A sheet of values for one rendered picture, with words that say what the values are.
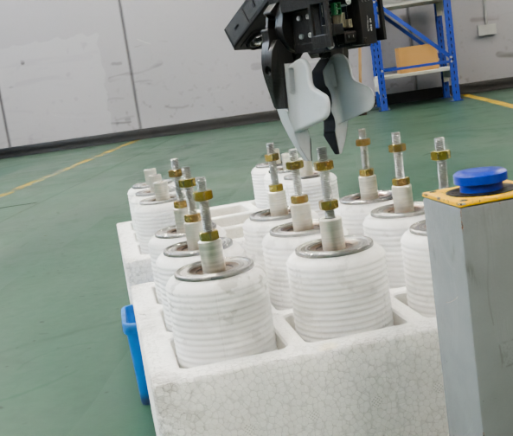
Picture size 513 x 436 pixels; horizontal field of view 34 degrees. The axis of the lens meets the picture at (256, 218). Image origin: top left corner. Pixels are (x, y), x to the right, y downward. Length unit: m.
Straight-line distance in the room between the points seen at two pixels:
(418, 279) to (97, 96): 6.76
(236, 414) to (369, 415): 0.12
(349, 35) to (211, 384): 0.32
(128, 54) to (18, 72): 0.99
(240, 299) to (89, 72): 6.80
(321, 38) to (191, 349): 0.30
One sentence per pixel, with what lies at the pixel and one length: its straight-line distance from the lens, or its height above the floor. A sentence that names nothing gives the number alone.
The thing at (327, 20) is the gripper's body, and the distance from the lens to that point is 0.72.
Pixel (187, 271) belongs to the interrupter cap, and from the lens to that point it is 0.79.
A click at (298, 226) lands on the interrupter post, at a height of 0.26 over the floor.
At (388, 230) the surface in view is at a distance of 0.91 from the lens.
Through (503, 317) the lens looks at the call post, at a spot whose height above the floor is 0.22.
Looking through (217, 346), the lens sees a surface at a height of 0.19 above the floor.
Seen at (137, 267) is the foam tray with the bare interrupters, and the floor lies 0.17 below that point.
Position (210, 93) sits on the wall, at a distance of 7.29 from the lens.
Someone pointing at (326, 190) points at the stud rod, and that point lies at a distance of 0.79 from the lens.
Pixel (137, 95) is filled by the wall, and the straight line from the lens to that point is 7.41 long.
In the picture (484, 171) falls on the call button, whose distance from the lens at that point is 0.65.
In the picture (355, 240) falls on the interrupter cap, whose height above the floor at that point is 0.25.
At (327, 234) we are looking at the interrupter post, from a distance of 0.79.
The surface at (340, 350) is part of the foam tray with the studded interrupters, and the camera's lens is 0.75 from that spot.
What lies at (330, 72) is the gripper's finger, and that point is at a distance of 0.80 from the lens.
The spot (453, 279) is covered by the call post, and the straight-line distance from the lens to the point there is 0.65.
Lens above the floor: 0.43
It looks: 10 degrees down
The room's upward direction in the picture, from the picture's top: 8 degrees counter-clockwise
